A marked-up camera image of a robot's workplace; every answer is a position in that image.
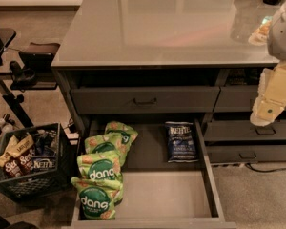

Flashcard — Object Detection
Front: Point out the blue Kettle chip bag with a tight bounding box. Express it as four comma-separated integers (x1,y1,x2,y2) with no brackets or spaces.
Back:
165,121,198,162

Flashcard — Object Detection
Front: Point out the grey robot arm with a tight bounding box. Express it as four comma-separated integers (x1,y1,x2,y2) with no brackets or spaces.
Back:
248,0,286,126

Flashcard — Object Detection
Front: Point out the grey top right drawer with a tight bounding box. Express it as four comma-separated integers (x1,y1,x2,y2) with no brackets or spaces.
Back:
214,85,286,113

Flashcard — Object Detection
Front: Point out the grey right middle drawer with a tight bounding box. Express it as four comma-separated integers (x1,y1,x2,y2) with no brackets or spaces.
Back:
204,120,286,142

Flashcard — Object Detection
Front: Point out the grey right bottom drawer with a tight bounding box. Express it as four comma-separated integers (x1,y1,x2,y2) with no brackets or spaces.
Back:
206,145,286,164

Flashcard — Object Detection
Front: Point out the grey counter cabinet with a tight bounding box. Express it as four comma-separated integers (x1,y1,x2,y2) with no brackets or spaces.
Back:
51,0,286,135

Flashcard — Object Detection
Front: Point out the rear green Dang bag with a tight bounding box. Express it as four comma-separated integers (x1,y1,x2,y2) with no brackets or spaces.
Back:
105,121,138,166

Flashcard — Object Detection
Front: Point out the green dang bag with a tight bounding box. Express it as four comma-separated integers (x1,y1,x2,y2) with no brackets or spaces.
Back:
77,151,121,180
105,121,138,166
71,177,122,220
84,133,122,154

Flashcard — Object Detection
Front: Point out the open grey middle drawer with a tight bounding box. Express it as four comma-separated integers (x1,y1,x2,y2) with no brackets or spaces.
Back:
62,121,236,229

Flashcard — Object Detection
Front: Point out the grey top left drawer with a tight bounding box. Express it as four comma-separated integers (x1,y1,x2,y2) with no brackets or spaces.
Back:
70,86,219,115

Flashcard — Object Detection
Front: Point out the front green Dang bag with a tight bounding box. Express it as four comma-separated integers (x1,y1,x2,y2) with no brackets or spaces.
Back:
71,177,122,220

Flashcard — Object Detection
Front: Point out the blue Kettle bag in crate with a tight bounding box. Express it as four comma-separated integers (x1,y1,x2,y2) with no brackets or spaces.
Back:
32,156,56,172

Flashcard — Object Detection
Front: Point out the red Sensible snack bag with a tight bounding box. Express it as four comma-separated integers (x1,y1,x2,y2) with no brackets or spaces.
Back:
8,135,35,175

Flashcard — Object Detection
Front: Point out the dark plastic crate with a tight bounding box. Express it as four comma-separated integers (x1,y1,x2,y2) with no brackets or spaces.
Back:
0,123,74,202

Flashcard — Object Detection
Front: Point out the black cable on floor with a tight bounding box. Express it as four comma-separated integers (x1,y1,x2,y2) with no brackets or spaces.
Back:
245,162,286,174

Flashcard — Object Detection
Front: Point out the black desk frame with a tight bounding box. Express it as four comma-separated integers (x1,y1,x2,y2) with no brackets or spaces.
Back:
0,28,60,127

